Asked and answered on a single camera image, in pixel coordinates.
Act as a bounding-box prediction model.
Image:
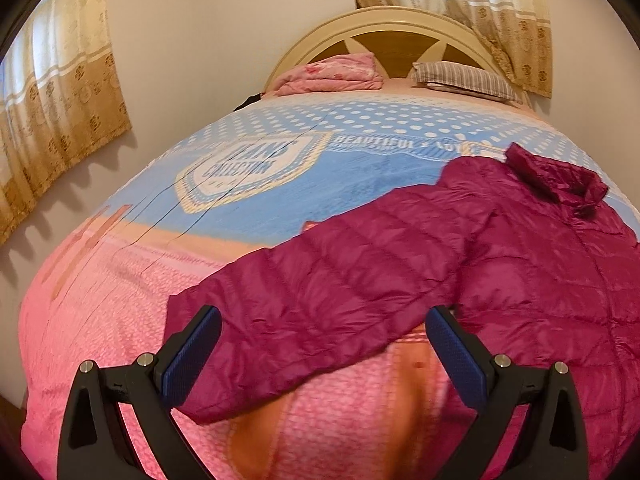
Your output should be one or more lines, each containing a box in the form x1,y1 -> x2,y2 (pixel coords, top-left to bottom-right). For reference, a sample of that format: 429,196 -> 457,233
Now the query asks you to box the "magenta quilted down jacket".
166,145 -> 639,479

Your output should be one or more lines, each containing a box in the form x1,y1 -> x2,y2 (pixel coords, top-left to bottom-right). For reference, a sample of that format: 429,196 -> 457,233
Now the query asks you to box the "blue pink printed bedspread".
20,90 -> 639,479

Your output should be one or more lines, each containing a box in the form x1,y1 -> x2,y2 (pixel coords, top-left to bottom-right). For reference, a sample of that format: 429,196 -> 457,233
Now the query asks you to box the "beige patterned left curtain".
1,0 -> 131,240

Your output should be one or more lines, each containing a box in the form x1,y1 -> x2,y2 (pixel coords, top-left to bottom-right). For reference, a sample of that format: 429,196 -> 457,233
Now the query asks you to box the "striped grey pillow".
412,61 -> 522,103

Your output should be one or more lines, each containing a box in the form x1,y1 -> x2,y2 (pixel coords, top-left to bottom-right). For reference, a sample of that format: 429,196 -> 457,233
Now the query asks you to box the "folded pink blanket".
270,52 -> 383,96

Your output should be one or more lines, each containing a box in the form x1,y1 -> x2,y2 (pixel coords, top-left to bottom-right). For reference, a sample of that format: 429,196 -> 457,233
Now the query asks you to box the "cream wooden headboard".
265,6 -> 503,90

